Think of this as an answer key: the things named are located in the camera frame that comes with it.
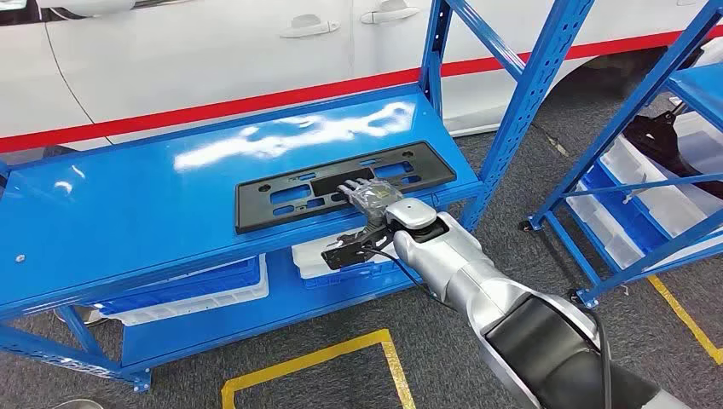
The black plastic plate frame part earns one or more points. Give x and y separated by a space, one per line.
265 211

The black car trim part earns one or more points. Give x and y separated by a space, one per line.
655 138

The blue steel shelf rack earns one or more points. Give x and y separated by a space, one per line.
703 87
141 214

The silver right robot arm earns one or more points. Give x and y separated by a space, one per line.
480 271

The clear plastic storage bin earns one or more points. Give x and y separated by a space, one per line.
661 197
604 231

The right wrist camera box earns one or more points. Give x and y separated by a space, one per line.
344 258

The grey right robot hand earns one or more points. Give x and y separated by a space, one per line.
373 195

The white car with red stripe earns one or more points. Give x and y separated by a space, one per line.
197 56

